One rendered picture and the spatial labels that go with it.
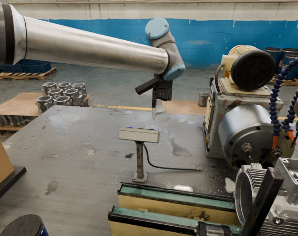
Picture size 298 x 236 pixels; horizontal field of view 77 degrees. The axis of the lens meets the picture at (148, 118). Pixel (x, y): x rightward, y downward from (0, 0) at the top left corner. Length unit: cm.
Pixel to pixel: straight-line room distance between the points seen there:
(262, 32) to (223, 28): 103
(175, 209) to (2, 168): 80
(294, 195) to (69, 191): 83
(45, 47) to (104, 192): 67
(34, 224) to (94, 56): 37
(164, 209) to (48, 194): 52
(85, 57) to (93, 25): 599
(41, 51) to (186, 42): 564
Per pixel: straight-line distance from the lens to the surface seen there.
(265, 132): 81
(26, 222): 40
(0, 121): 323
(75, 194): 97
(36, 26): 48
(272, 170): 44
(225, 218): 82
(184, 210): 79
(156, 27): 78
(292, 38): 668
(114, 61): 55
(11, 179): 113
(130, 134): 80
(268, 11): 635
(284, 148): 87
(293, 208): 66
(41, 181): 109
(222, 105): 96
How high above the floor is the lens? 151
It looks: 29 degrees down
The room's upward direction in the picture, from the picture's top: straight up
